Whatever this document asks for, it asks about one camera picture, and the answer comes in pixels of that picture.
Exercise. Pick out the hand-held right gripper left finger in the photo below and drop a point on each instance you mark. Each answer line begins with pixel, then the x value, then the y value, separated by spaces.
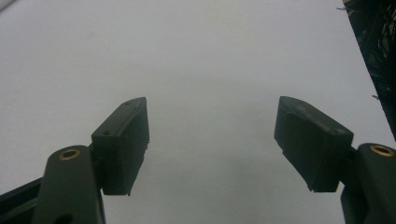
pixel 121 146

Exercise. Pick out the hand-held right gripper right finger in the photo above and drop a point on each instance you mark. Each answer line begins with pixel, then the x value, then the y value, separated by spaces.
pixel 314 146

